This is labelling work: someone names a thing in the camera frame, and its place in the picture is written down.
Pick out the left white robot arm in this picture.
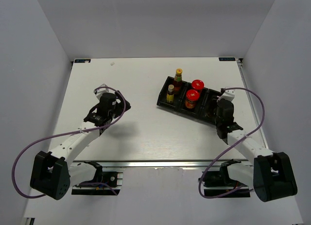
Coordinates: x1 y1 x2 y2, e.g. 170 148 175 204
30 91 131 200

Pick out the black three-compartment tray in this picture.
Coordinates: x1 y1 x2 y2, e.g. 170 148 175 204
157 76 234 125

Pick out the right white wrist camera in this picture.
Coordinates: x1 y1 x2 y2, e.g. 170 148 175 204
217 88 235 102

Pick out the pink-lid spice bottle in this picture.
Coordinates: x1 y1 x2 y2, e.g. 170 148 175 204
206 106 217 118

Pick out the yellow-label small bottle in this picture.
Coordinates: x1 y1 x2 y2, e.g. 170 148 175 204
166 85 174 104

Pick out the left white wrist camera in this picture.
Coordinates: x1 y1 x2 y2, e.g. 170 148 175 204
93 84 109 99

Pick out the red-lid sauce jar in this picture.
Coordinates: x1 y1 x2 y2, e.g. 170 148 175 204
185 89 200 109
191 79 205 94

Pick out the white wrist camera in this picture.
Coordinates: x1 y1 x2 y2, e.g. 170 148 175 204
93 84 109 99
217 88 235 102

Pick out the left blue corner sticker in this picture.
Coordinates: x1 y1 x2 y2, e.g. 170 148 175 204
74 59 91 64

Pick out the red-label sauce bottle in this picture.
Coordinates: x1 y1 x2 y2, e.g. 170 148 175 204
173 69 183 94

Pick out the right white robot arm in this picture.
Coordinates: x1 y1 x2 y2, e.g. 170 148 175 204
215 99 297 202

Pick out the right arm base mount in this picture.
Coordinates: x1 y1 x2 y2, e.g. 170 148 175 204
202 159 253 198

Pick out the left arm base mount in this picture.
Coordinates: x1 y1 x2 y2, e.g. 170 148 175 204
70 161 123 196

